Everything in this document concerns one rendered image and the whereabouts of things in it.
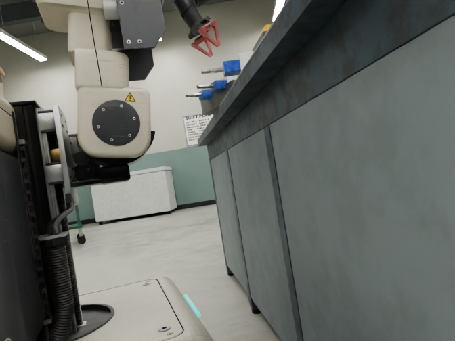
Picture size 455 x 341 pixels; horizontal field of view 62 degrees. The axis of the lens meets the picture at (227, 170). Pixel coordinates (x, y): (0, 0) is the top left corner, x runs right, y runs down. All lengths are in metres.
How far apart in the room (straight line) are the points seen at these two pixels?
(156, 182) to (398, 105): 7.12
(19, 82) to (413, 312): 9.47
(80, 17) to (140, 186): 6.64
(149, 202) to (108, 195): 0.83
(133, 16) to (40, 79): 8.58
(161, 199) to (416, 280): 7.09
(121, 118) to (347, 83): 0.53
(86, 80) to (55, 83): 8.41
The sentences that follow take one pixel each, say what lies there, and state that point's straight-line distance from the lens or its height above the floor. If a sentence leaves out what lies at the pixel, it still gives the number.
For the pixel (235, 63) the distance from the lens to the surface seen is 0.94.
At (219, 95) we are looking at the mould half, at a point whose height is 0.83.
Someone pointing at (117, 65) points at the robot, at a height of 0.86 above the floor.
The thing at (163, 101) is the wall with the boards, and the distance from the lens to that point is 8.47.
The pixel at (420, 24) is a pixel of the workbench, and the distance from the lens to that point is 0.42.
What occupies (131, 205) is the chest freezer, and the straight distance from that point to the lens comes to 7.62.
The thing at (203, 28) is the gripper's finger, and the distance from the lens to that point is 1.28.
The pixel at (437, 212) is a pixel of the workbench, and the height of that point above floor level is 0.50.
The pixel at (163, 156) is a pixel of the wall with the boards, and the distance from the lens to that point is 8.33.
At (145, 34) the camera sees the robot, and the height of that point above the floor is 0.92.
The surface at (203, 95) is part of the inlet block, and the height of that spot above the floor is 0.85.
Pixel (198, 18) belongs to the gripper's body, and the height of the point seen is 1.09.
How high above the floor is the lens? 0.57
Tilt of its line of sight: 1 degrees up
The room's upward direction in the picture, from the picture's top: 9 degrees counter-clockwise
